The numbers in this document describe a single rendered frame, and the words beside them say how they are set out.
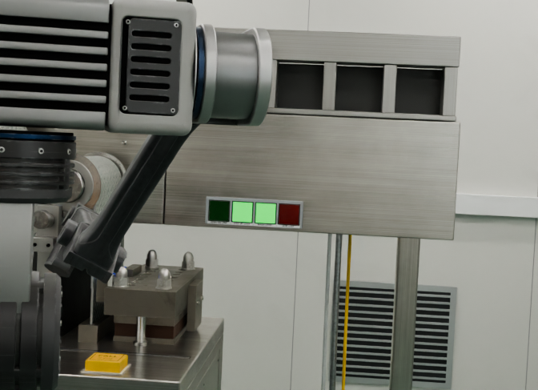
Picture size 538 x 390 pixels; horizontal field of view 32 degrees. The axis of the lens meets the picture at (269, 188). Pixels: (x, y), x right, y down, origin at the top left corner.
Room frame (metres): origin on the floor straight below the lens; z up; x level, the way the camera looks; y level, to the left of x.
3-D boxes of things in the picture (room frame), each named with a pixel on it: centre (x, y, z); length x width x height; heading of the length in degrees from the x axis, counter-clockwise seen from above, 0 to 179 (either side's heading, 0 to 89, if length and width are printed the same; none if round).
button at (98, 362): (1.84, 0.31, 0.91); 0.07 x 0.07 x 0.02; 85
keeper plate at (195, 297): (2.24, 0.16, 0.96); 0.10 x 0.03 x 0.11; 175
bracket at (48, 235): (2.05, 0.49, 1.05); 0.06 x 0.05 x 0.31; 175
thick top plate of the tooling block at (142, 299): (2.23, 0.26, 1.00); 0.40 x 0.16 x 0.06; 175
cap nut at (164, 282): (2.07, 0.22, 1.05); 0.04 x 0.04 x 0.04
